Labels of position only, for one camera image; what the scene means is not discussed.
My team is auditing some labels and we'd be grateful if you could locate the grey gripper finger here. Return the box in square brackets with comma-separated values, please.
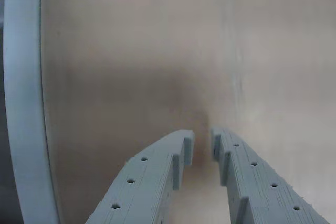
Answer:
[211, 126, 332, 224]
[86, 129, 195, 224]

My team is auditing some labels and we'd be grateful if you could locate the white table edge frame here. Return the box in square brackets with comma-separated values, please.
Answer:
[2, 0, 62, 224]

